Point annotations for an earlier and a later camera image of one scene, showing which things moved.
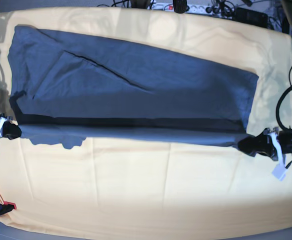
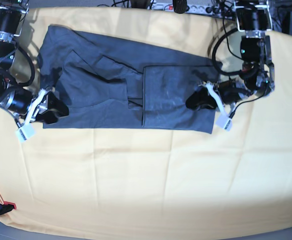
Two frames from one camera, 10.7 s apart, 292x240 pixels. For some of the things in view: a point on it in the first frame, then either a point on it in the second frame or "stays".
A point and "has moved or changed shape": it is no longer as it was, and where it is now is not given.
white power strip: x=202 y=9 stays
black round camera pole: x=180 y=6 stays
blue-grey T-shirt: x=66 y=88 has moved or changed shape
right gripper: x=285 y=142 -> x=228 y=93
